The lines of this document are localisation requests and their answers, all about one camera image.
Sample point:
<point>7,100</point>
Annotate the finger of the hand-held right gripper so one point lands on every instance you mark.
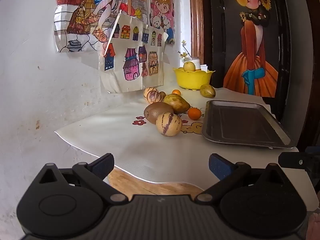
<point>295,160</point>
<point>313,149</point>

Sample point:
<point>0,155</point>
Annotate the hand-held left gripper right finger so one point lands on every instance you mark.
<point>220,167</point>

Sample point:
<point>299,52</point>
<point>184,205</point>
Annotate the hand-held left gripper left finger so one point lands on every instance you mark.
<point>103,164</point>

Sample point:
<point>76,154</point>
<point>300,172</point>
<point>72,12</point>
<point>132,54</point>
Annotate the grey metal baking tray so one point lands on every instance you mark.
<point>240,125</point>

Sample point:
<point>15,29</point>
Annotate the small orange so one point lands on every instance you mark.
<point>176,92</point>
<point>194,113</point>

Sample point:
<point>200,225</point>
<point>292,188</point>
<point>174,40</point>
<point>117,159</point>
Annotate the pale striped pepino melon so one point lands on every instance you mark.
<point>147,91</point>
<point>168,124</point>

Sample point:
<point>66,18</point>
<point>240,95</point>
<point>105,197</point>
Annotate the brown round fruit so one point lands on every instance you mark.
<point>156,111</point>

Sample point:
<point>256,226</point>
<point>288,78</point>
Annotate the purple striped pepino melon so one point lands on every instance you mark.
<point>154,97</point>

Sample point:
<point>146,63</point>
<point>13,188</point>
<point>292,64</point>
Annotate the small brown fruit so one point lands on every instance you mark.
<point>163,94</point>

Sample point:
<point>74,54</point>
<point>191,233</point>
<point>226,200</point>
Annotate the person's right hand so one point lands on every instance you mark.
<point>315,226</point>

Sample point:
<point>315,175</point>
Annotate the white printed tablecloth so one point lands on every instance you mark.
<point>125,142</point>

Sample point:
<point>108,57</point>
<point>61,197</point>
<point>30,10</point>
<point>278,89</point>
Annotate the yellow plastic bowl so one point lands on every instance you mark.
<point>192,80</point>

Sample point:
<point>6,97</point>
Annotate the white paper cup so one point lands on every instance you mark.
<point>203,67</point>

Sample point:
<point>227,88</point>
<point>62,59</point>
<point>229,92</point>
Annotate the pale yellow pear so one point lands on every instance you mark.
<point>189,66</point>

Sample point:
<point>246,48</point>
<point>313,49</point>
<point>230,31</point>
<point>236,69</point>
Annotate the colourful houses drawing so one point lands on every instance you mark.
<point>130,55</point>

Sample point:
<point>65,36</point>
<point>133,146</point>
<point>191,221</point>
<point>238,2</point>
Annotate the orange dress figure poster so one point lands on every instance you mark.
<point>250,55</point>

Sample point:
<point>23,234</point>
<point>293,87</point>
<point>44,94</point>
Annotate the yellow flower sprig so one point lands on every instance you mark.
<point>184,54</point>

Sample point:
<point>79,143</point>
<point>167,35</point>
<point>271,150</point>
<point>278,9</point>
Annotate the child with broom drawing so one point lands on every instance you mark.
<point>75,17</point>

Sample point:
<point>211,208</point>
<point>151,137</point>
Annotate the brown wooden door trim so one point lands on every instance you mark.
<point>196,17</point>

